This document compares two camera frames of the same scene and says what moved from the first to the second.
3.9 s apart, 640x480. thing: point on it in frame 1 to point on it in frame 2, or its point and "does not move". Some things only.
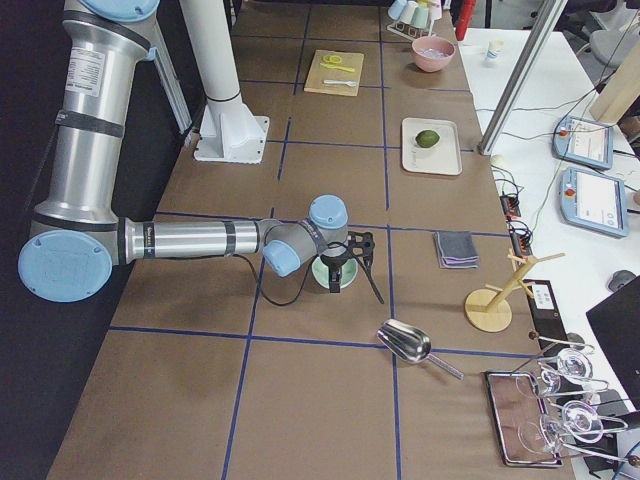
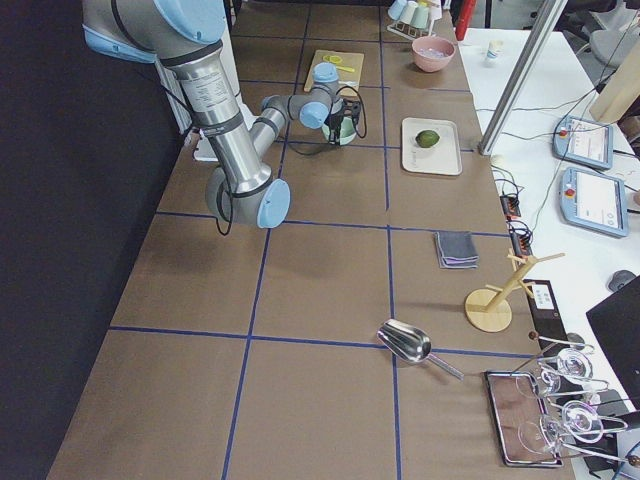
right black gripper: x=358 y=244 to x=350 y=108
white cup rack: x=411 y=32 does not move
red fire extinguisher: x=466 y=12 does not move
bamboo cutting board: x=318 y=73 does not move
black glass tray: x=521 y=421 does not move
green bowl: x=348 y=273 to x=347 y=132
